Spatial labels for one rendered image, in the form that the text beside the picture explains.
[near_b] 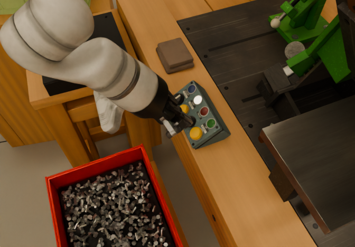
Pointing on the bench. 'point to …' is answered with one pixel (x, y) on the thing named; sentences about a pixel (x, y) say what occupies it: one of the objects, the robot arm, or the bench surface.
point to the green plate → (332, 51)
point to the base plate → (262, 116)
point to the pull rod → (277, 21)
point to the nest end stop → (270, 81)
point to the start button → (195, 133)
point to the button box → (207, 135)
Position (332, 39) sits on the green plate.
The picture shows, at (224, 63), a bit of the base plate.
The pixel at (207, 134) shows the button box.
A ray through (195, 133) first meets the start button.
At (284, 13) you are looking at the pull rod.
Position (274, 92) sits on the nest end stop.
